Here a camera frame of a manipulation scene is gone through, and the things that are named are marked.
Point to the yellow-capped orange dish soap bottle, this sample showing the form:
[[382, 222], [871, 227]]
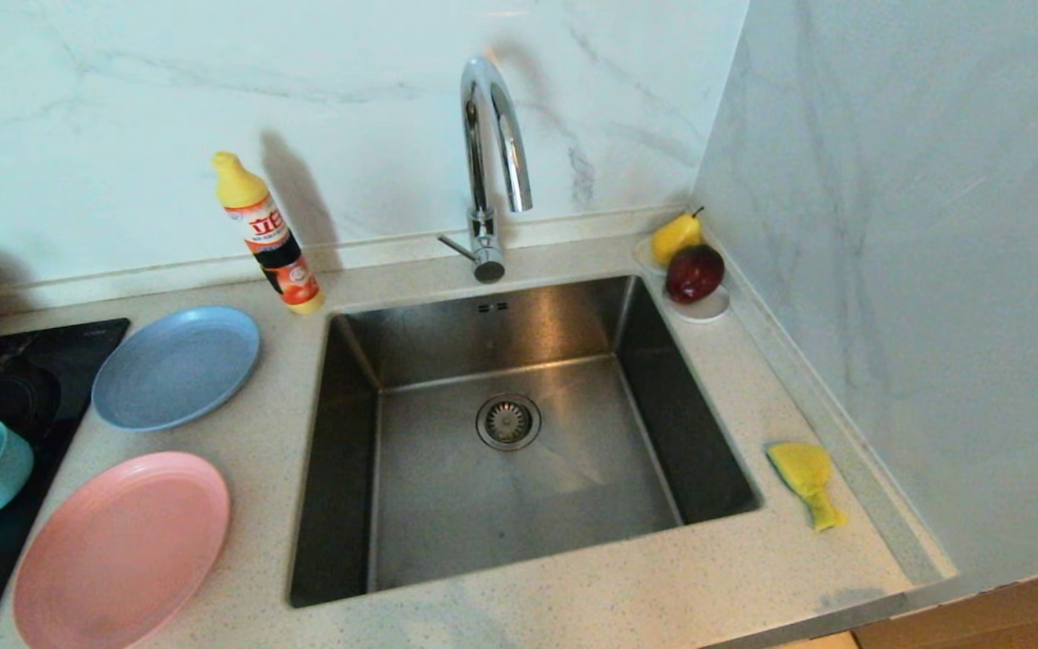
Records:
[[271, 243]]

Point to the stainless steel sink basin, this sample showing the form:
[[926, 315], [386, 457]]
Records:
[[447, 505]]

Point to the yellow green sponge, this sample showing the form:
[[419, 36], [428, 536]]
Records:
[[803, 469]]

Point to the chrome gooseneck faucet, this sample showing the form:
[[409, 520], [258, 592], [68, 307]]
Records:
[[483, 230]]

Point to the small white saucer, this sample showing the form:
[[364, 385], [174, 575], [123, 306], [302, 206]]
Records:
[[643, 255], [704, 311]]

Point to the yellow pear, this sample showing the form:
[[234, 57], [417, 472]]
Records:
[[674, 238]]

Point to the dark red apple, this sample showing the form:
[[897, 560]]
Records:
[[695, 273]]

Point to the blue plastic plate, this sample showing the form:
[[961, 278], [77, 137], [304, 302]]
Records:
[[172, 370]]

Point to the black induction cooktop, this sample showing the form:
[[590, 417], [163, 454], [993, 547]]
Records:
[[77, 351]]

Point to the pink plastic plate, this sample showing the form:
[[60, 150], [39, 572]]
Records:
[[118, 554]]

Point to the wooden cabinet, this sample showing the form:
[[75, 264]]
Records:
[[1006, 613]]

